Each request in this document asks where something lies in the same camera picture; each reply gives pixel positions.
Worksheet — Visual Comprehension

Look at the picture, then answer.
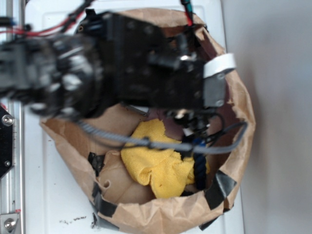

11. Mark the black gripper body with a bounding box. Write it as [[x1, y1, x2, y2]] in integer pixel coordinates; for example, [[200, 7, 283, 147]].
[[97, 11, 204, 110]]

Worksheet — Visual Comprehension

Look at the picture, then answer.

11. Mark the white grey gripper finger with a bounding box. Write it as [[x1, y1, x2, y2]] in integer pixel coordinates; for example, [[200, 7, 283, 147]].
[[203, 53, 236, 108]]

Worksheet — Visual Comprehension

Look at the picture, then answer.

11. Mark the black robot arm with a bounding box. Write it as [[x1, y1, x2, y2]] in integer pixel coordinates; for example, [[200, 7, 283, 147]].
[[0, 9, 236, 119]]

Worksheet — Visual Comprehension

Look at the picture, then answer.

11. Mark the grey triangular block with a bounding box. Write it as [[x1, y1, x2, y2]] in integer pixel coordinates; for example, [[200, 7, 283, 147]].
[[124, 104, 150, 117]]

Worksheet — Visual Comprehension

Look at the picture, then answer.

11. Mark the yellow microfibre cloth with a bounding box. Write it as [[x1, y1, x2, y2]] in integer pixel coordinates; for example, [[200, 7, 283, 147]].
[[120, 118, 211, 199]]

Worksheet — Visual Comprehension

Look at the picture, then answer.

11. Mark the brown paper bag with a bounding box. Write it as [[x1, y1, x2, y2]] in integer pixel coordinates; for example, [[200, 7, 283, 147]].
[[41, 12, 255, 234]]

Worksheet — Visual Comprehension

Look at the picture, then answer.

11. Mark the grey braided cable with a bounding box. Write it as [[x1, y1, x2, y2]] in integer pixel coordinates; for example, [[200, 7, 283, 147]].
[[78, 120, 249, 155]]

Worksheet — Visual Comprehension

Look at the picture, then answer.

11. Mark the dark blue rope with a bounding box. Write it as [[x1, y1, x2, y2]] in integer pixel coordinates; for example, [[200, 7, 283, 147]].
[[192, 137, 208, 191]]

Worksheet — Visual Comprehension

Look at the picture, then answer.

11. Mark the red wire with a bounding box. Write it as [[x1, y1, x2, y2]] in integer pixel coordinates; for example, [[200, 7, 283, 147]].
[[0, 0, 96, 37]]

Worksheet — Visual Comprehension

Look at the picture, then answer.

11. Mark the black metal bracket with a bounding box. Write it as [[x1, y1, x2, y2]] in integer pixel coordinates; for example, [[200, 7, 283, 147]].
[[0, 103, 14, 179]]

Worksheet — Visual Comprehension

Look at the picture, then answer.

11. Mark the aluminium frame rail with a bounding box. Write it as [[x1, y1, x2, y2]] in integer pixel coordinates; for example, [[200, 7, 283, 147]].
[[0, 0, 26, 234]]

